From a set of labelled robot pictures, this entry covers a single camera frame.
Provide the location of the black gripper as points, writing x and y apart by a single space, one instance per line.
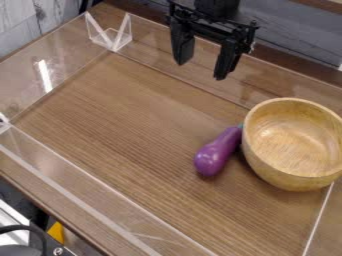
216 20

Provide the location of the purple toy eggplant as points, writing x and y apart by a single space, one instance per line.
213 155

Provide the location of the light wooden bowl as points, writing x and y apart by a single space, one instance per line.
292 143

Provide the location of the yellow black device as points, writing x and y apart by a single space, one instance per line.
57 247

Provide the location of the clear acrylic corner bracket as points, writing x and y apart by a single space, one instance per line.
110 38

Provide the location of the clear acrylic barrier wall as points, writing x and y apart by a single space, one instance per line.
102 127

